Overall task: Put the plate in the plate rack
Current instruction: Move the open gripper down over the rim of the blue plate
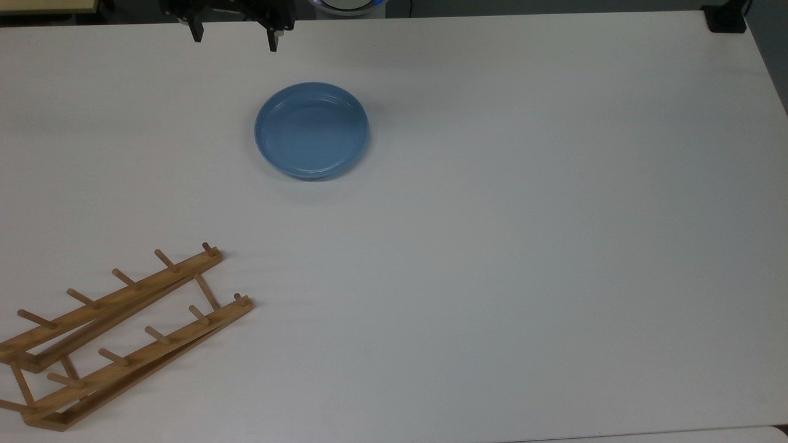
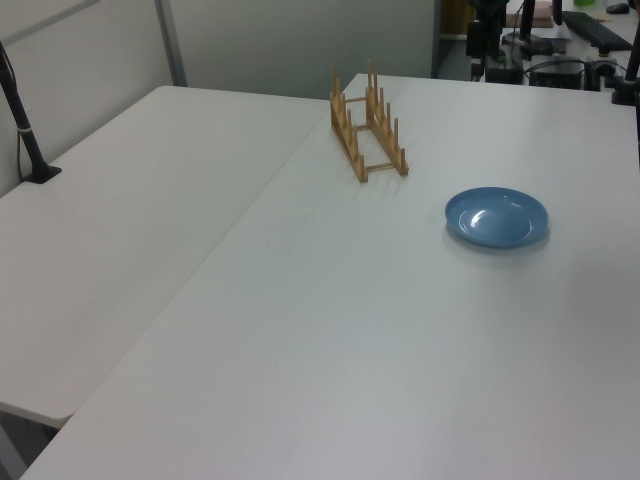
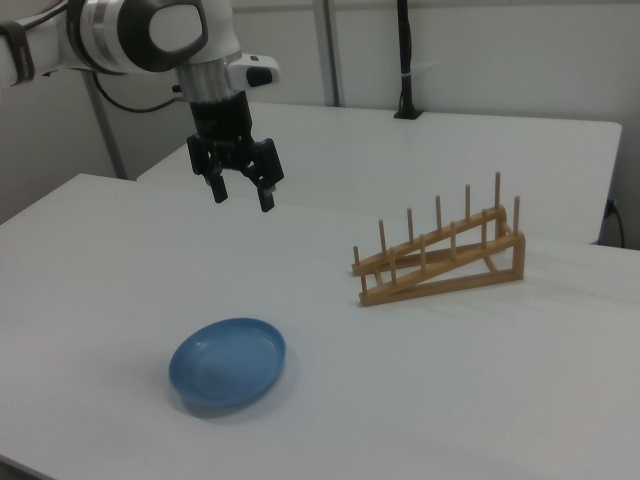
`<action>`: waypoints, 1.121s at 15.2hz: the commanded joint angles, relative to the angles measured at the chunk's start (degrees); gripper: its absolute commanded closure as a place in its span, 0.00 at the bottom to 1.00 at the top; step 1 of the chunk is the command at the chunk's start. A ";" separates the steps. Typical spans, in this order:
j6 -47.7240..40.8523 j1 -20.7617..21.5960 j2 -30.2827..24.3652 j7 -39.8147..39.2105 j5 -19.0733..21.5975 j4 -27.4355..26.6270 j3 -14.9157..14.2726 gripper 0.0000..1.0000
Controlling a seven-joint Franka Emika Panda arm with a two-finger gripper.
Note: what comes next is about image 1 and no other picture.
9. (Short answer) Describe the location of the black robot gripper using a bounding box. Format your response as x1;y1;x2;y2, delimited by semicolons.
159;0;296;53

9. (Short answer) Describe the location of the blue round plate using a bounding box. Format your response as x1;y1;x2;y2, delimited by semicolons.
254;82;370;181

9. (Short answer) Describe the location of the wooden plate rack with pegs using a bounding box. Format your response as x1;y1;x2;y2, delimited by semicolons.
0;241;254;432

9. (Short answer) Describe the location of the light wooden board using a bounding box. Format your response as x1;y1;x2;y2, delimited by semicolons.
0;0;100;15

